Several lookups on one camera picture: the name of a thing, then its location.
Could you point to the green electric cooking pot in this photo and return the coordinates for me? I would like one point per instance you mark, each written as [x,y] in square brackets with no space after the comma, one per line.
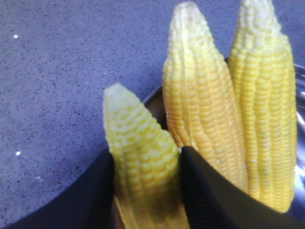
[154,103]

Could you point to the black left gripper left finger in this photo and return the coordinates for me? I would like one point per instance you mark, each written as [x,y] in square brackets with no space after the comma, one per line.
[86,204]

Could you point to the yellow corn cob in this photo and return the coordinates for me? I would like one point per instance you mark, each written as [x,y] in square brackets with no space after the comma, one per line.
[147,178]
[262,68]
[198,95]

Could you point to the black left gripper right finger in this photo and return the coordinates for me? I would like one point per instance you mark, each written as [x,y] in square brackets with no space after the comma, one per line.
[212,202]

